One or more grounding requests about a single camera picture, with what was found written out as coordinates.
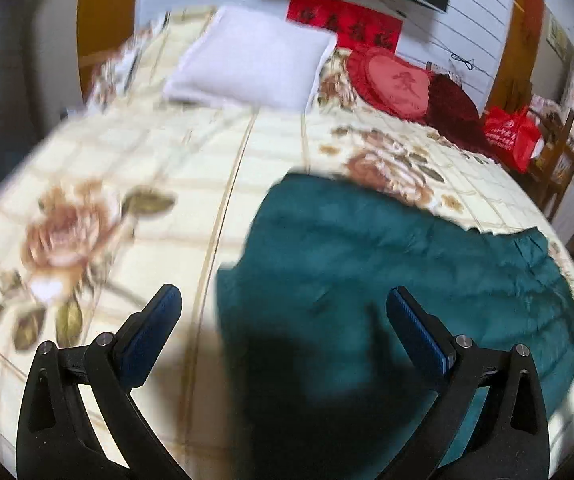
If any green puffer jacket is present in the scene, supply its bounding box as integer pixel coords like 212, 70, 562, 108
215, 172, 574, 480

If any orange wooden door frame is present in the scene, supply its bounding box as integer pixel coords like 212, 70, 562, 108
76, 0, 140, 103

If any wooden chair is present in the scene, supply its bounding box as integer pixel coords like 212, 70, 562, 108
526, 102, 574, 221

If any dark red velvet cushion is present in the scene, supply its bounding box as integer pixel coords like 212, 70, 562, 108
424, 74, 498, 158

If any floral cream bedspread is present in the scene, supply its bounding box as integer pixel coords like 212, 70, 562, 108
0, 5, 574, 480

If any black wall cable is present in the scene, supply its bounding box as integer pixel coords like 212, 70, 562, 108
448, 51, 476, 75

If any white pillow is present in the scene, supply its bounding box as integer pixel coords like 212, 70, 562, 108
162, 6, 339, 113

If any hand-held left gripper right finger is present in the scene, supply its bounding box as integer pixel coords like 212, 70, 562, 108
384, 285, 550, 480

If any red heart cushion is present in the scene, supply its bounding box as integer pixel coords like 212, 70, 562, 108
346, 47, 435, 121

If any grey wardrobe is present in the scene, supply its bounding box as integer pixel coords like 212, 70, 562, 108
0, 0, 88, 221

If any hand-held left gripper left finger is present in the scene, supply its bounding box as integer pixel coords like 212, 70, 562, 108
16, 282, 188, 480

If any red wall banner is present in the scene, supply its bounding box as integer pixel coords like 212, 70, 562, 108
287, 0, 404, 55

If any red shopping bag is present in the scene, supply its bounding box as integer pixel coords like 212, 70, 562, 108
482, 105, 542, 173

